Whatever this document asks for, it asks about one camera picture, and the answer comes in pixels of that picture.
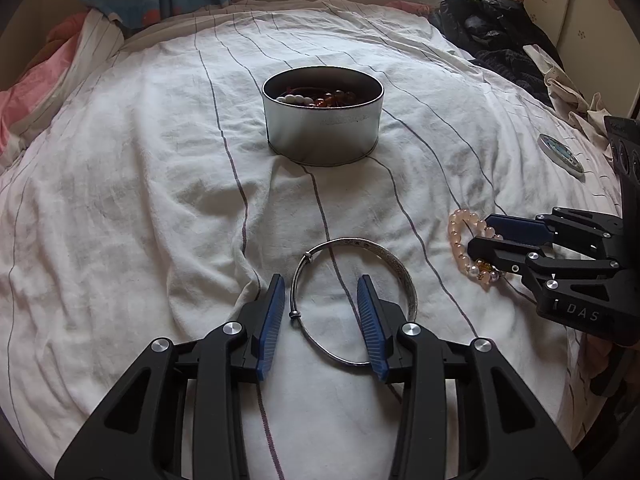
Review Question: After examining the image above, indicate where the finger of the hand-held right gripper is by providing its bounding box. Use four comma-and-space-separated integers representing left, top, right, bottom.
467, 236, 622, 287
485, 207, 624, 247

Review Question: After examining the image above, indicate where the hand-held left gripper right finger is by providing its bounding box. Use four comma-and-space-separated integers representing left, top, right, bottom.
356, 274, 586, 480

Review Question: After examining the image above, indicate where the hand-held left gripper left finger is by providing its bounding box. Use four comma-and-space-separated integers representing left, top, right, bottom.
54, 274, 286, 480

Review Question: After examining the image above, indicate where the pink bead bracelet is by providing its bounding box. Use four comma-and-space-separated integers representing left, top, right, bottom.
447, 208, 505, 283

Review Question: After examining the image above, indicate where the silver bangle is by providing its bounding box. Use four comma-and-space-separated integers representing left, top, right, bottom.
290, 237, 418, 367

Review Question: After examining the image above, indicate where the round metal tin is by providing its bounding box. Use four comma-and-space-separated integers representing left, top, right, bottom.
261, 66, 385, 166

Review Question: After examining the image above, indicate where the amber bead bracelet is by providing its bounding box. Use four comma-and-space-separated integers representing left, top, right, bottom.
310, 89, 358, 109

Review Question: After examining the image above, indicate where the round tin lid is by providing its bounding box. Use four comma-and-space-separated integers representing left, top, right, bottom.
537, 133, 586, 181

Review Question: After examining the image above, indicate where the beige cloth bag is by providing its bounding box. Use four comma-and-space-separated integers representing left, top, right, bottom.
522, 44, 616, 156

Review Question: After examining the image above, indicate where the white striped bed sheet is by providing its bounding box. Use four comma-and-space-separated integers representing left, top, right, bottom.
0, 0, 626, 480

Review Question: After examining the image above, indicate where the black garment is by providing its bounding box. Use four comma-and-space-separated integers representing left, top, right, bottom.
432, 0, 563, 96

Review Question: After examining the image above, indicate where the small pink cloth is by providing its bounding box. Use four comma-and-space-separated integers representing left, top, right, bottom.
385, 0, 441, 17

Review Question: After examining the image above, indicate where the pink blanket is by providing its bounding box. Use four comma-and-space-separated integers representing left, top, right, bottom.
0, 10, 96, 161

